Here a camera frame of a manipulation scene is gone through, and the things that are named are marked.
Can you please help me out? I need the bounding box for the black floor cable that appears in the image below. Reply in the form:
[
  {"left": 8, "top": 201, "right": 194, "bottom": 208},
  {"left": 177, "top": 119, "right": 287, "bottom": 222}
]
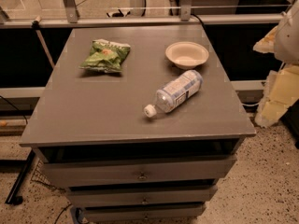
[{"left": 0, "top": 95, "right": 29, "bottom": 124}]

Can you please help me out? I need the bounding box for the grey metal rail frame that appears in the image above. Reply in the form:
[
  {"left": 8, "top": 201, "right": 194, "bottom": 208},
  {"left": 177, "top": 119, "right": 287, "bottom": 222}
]
[{"left": 0, "top": 0, "right": 298, "bottom": 28}]

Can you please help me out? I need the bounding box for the black metal floor bar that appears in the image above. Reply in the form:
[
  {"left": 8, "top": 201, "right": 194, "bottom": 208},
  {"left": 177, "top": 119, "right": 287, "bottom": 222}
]
[{"left": 5, "top": 150, "right": 35, "bottom": 205}]

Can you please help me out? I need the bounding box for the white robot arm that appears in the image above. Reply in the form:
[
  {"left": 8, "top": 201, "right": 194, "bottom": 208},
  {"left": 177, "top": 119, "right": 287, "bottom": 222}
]
[{"left": 253, "top": 1, "right": 299, "bottom": 128}]

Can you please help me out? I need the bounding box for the clear plastic water bottle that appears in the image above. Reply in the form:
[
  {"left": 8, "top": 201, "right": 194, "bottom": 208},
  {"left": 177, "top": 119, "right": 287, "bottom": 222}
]
[{"left": 144, "top": 70, "right": 203, "bottom": 118}]

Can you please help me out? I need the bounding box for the top grey drawer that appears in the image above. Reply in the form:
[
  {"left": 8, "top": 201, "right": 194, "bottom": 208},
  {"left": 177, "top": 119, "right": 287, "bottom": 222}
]
[{"left": 42, "top": 155, "right": 236, "bottom": 188}]

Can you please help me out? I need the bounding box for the grey drawer cabinet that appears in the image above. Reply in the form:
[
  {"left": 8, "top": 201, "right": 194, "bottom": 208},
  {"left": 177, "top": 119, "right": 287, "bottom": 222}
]
[{"left": 19, "top": 24, "right": 257, "bottom": 224}]

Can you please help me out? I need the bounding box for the green chip bag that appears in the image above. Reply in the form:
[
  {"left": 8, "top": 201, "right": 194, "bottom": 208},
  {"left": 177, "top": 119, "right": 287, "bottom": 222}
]
[{"left": 79, "top": 39, "right": 131, "bottom": 74}]

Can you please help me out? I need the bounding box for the bottom grey drawer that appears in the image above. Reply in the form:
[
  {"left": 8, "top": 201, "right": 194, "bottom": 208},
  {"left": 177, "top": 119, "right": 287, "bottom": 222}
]
[{"left": 83, "top": 203, "right": 206, "bottom": 222}]

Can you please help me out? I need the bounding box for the white paper bowl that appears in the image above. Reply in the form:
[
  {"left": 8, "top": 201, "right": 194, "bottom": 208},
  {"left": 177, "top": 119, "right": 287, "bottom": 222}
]
[{"left": 165, "top": 42, "right": 209, "bottom": 70}]

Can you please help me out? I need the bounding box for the middle grey drawer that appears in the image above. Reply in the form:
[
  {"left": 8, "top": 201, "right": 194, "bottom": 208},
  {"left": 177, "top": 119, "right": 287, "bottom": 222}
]
[{"left": 67, "top": 185, "right": 218, "bottom": 207}]

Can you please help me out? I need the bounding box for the wooden handled broom stick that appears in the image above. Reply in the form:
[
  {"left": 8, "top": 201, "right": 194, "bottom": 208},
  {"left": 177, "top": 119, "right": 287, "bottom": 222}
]
[{"left": 32, "top": 16, "right": 55, "bottom": 68}]

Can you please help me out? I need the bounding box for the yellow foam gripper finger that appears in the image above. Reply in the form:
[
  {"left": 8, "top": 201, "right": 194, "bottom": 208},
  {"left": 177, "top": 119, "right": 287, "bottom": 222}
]
[
  {"left": 253, "top": 26, "right": 278, "bottom": 53},
  {"left": 254, "top": 64, "right": 299, "bottom": 128}
]

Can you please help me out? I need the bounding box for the grey drawer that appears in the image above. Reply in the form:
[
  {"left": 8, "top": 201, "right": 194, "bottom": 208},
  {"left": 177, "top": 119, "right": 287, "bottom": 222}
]
[
  {"left": 67, "top": 185, "right": 218, "bottom": 207},
  {"left": 42, "top": 155, "right": 236, "bottom": 188},
  {"left": 83, "top": 203, "right": 206, "bottom": 222}
]

